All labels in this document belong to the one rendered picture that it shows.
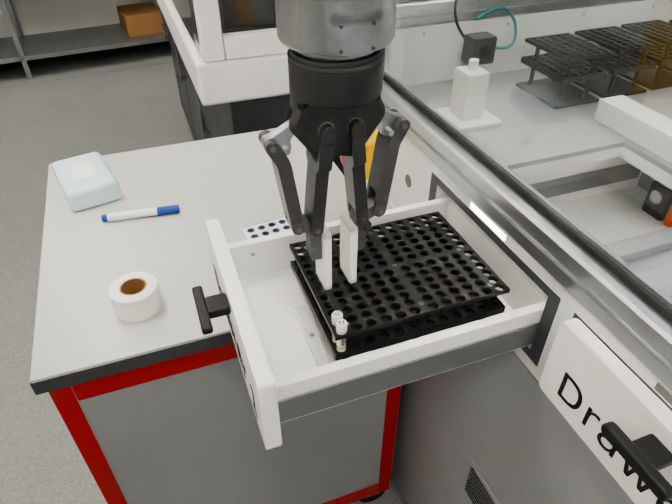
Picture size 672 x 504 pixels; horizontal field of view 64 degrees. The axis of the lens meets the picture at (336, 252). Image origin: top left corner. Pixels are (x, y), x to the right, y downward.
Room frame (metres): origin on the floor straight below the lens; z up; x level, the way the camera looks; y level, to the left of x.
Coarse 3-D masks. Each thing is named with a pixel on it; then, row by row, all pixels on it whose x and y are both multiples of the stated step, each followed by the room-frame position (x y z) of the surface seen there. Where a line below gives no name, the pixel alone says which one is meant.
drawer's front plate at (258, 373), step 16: (208, 224) 0.57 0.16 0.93; (208, 240) 0.58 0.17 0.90; (224, 240) 0.54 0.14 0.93; (224, 256) 0.50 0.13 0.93; (224, 272) 0.47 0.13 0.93; (224, 288) 0.47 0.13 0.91; (240, 288) 0.45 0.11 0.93; (240, 304) 0.42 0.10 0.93; (240, 320) 0.40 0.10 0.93; (240, 336) 0.38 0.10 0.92; (256, 336) 0.38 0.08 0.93; (240, 352) 0.41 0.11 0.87; (256, 352) 0.35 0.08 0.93; (256, 368) 0.33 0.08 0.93; (256, 384) 0.32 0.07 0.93; (272, 384) 0.32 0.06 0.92; (256, 400) 0.33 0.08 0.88; (272, 400) 0.32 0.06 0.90; (256, 416) 0.35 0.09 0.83; (272, 416) 0.32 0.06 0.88; (272, 432) 0.32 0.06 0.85
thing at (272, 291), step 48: (288, 240) 0.59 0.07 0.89; (480, 240) 0.59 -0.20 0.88; (288, 288) 0.55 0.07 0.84; (528, 288) 0.49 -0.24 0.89; (288, 336) 0.46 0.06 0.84; (432, 336) 0.41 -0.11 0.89; (480, 336) 0.42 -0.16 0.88; (528, 336) 0.44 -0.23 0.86; (288, 384) 0.34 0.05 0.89; (336, 384) 0.36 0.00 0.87; (384, 384) 0.38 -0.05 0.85
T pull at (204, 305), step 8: (192, 288) 0.47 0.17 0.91; (200, 288) 0.47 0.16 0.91; (200, 296) 0.45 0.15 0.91; (208, 296) 0.45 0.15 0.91; (216, 296) 0.45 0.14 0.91; (224, 296) 0.45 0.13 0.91; (200, 304) 0.44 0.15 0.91; (208, 304) 0.44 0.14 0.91; (216, 304) 0.44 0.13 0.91; (224, 304) 0.44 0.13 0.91; (200, 312) 0.43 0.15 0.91; (208, 312) 0.43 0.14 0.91; (216, 312) 0.43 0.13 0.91; (224, 312) 0.43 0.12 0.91; (200, 320) 0.41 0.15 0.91; (208, 320) 0.41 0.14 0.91; (208, 328) 0.40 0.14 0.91
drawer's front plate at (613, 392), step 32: (576, 320) 0.40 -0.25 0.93; (576, 352) 0.37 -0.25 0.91; (608, 352) 0.35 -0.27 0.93; (544, 384) 0.39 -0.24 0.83; (608, 384) 0.33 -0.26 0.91; (640, 384) 0.32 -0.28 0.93; (576, 416) 0.34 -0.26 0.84; (608, 416) 0.32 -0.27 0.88; (640, 416) 0.29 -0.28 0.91; (608, 448) 0.30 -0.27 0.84
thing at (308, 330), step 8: (296, 312) 0.49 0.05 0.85; (304, 312) 0.49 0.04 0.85; (304, 320) 0.48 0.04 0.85; (304, 328) 0.46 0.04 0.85; (312, 328) 0.46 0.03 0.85; (304, 336) 0.46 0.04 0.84; (312, 336) 0.45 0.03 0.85; (312, 344) 0.44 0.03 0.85; (320, 344) 0.44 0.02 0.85; (312, 352) 0.43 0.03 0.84; (320, 352) 0.42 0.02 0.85; (320, 360) 0.41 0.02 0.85; (328, 360) 0.41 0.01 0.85
